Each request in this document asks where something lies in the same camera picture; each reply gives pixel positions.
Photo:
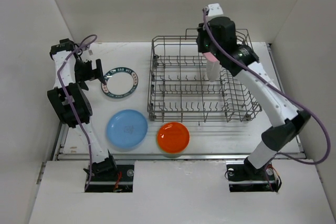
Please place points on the blue plate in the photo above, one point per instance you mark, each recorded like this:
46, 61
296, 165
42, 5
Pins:
127, 129

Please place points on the aluminium front rail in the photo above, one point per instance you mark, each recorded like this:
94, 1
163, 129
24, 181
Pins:
152, 157

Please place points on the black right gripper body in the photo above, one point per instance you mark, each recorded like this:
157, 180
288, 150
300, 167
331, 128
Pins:
204, 44

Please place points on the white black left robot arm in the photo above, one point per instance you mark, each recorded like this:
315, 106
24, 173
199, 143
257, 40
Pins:
71, 105

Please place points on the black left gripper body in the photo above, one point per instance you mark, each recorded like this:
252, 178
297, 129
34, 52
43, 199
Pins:
83, 72

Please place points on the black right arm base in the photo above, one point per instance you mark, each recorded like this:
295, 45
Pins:
265, 180

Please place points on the grey wire dish rack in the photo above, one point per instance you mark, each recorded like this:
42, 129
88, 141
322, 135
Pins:
179, 89

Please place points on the white plate dark patterned rim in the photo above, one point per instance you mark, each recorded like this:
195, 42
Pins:
120, 83

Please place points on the white plate orange sunburst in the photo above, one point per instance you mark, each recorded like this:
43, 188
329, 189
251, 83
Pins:
213, 70

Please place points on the pink plate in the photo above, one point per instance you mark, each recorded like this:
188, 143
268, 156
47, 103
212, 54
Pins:
210, 57

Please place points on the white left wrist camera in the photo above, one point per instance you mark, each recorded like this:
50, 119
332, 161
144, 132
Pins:
87, 52

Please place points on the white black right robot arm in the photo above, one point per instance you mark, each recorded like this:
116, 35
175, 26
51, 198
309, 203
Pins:
286, 119

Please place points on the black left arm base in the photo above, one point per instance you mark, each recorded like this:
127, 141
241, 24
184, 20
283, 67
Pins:
117, 182

